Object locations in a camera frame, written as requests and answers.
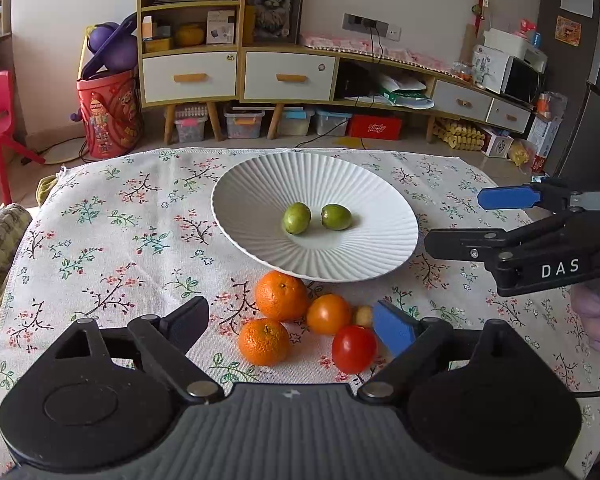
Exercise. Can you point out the white microwave oven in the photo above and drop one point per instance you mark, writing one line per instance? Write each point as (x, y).
(505, 74)

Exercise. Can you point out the green fruit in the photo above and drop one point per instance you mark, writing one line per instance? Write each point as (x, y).
(296, 218)
(336, 217)

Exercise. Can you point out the right hand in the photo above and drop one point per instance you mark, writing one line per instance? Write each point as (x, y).
(585, 303)

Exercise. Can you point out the purple plush toy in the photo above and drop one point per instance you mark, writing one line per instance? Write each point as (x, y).
(108, 60)

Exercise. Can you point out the mandarin orange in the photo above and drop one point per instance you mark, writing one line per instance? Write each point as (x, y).
(281, 297)
(264, 342)

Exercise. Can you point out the mandarin orange front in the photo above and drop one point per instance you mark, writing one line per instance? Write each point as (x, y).
(264, 342)

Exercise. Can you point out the red box under cabinet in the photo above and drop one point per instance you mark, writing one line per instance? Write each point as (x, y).
(378, 127)

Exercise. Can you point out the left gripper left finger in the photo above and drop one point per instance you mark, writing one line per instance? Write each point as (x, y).
(101, 397)

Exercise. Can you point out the red toy bucket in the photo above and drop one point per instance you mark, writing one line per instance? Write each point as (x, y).
(110, 113)

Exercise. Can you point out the wooden shelf cabinet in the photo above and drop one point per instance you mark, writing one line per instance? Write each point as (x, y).
(300, 74)

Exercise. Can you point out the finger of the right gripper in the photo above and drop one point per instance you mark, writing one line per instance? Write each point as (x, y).
(549, 193)
(554, 252)

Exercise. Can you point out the red tomato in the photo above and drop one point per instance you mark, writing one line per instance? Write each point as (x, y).
(354, 348)

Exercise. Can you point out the brown kiwi fruit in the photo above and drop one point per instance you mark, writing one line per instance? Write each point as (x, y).
(363, 316)

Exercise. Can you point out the white ribbed plate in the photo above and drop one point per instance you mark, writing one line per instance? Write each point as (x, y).
(249, 200)

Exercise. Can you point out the floral tablecloth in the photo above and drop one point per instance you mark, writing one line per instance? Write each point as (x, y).
(136, 235)

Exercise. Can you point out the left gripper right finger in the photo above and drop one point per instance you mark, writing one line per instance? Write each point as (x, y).
(472, 402)

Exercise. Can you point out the orange tomato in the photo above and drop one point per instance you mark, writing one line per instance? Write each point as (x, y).
(327, 314)

